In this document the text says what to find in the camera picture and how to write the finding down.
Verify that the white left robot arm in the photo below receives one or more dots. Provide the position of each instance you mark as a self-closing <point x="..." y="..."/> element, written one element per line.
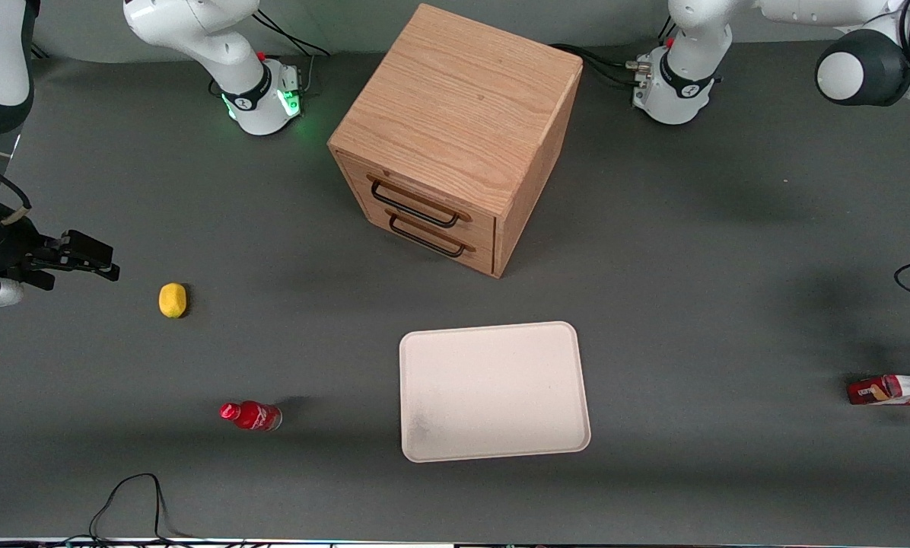
<point x="683" y="84"/>

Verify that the red cookie box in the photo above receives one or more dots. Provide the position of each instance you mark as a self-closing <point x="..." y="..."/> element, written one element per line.
<point x="873" y="390"/>

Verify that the white rectangular plastic tray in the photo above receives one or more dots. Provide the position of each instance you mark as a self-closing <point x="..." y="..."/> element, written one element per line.
<point x="493" y="392"/>

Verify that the wooden drawer cabinet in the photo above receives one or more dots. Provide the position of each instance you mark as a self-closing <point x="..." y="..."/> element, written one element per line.
<point x="462" y="91"/>

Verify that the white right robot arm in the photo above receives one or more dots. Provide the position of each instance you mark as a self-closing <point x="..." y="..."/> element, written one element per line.
<point x="196" y="30"/>

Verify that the red cola bottle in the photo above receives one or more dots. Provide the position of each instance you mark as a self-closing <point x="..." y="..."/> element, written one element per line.
<point x="253" y="416"/>

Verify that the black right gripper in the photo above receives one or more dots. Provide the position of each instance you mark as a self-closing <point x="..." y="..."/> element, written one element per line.
<point x="4" y="245"/>

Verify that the wooden drawer front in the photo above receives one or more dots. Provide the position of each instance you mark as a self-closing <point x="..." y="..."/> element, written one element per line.
<point x="352" y="171"/>
<point x="371" y="213"/>

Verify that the yellow lemon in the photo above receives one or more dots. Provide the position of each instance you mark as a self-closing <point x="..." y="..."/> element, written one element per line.
<point x="172" y="300"/>

